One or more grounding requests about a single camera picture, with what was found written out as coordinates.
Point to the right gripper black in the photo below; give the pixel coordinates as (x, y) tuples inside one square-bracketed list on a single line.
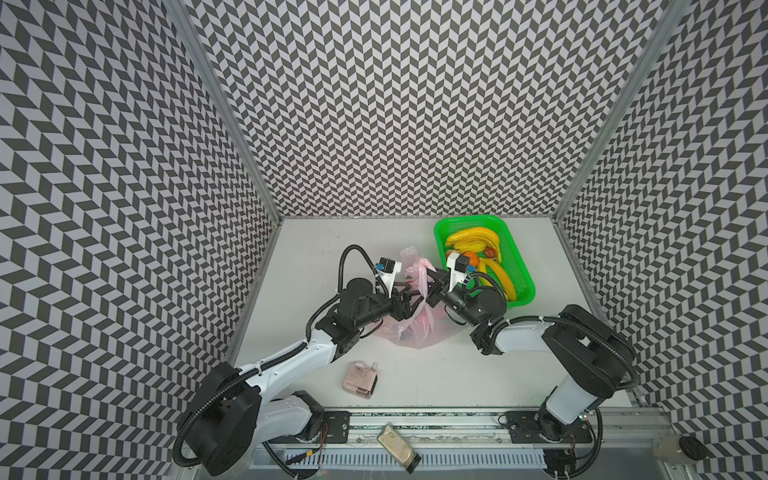
[(442, 291)]

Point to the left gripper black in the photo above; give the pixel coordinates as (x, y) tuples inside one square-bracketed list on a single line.
[(408, 310)]

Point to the pink plastic bag fruit print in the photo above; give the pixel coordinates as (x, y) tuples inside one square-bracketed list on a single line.
[(428, 325)]

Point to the orange fake fruit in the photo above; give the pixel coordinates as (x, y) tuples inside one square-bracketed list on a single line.
[(473, 258)]

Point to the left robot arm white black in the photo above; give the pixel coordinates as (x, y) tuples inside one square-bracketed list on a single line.
[(236, 406)]

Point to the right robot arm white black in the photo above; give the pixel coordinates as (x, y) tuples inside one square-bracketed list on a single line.
[(597, 359)]

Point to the yellow fake banana bunch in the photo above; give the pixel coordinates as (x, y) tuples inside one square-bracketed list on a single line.
[(477, 239)]

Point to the green plastic basket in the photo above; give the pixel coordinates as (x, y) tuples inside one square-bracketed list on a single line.
[(512, 261)]

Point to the black knob on block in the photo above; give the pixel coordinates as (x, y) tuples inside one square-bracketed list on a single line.
[(693, 449)]

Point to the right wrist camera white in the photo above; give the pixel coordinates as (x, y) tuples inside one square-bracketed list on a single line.
[(459, 270)]

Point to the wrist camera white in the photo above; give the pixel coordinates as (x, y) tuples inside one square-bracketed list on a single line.
[(387, 270), (459, 270)]

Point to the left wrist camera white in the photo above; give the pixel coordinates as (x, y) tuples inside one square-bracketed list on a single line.
[(387, 270)]

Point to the aluminium rail base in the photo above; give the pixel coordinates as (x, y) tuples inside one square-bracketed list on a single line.
[(451, 439)]

